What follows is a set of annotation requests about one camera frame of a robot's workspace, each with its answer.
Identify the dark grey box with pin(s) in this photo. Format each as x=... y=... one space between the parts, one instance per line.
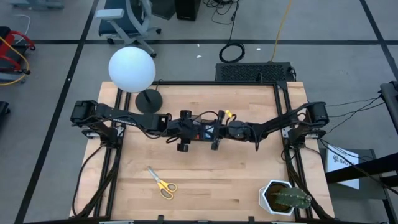
x=163 y=7

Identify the grey metal base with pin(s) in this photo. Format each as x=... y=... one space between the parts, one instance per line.
x=37 y=3

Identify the black metal beam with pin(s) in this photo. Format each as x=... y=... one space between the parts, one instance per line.
x=373 y=166

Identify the white globe lamp black base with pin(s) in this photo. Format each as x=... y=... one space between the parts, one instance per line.
x=132 y=70

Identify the black mesh desk organizer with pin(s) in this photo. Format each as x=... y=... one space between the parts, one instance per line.
x=199 y=119

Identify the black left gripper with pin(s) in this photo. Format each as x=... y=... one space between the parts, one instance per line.
x=185 y=129

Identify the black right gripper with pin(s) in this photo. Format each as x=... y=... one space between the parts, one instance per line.
x=219 y=132

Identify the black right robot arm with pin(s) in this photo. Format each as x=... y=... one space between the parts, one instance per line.
x=280 y=123

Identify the black tower box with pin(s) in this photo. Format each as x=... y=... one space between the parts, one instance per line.
x=188 y=9

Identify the white printed sign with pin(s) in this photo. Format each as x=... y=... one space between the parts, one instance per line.
x=342 y=161

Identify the grey office chair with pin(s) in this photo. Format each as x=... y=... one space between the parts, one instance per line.
x=109 y=14

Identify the cactus in white hexagonal pot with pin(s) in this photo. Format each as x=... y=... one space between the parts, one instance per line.
x=292 y=199

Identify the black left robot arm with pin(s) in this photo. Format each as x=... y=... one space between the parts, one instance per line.
x=124 y=119

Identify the red cart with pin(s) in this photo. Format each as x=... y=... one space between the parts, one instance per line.
x=7 y=46

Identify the black perforated computer case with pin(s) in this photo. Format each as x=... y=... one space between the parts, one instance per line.
x=248 y=72

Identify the dark grey desk edge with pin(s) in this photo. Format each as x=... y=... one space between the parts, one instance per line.
x=390 y=99

